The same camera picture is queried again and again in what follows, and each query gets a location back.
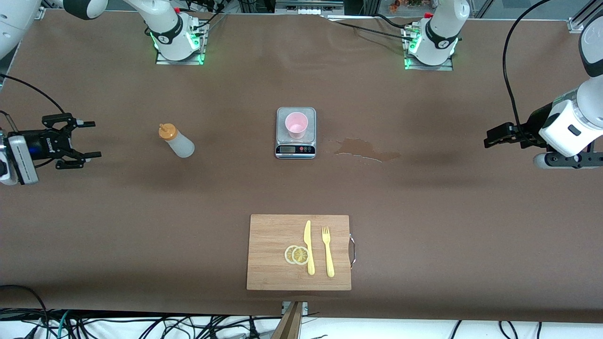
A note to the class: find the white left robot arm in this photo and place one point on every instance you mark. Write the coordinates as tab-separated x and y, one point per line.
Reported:
440	37

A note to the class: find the white power strip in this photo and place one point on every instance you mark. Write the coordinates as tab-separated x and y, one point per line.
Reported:
311	8

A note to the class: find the translucent sauce bottle orange cap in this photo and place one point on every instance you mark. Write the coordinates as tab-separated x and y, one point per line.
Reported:
181	147

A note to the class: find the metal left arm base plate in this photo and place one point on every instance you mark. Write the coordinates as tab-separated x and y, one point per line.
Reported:
447	67

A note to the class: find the yellow plastic fork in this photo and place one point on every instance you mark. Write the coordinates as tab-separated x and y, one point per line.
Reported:
329	259

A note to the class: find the lemon slice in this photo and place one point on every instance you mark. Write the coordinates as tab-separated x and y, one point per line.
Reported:
300	255
288	254

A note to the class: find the metal table corner bracket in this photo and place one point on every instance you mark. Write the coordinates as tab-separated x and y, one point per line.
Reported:
574	24

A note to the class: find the wooden post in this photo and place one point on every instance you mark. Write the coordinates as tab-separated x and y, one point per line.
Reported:
289	327

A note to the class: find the yellow plastic knife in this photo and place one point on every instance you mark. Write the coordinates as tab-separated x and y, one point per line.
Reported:
307	235

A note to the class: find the silver digital kitchen scale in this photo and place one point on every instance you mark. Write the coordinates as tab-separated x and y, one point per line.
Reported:
294	149

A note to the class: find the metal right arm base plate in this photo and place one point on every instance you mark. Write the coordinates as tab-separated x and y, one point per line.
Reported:
165	61

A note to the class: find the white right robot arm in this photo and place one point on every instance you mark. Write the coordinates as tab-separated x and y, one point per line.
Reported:
169	33

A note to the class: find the small metal bracket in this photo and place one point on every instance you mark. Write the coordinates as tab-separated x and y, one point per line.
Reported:
285	306

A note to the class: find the wooden cutting board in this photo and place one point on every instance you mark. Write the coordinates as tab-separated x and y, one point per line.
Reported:
268	245

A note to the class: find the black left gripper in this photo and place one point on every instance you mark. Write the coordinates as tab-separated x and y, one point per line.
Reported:
533	123

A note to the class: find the pink plastic cup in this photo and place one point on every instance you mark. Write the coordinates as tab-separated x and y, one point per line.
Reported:
297	123

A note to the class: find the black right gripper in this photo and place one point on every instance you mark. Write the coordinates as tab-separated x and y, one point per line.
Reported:
41	141

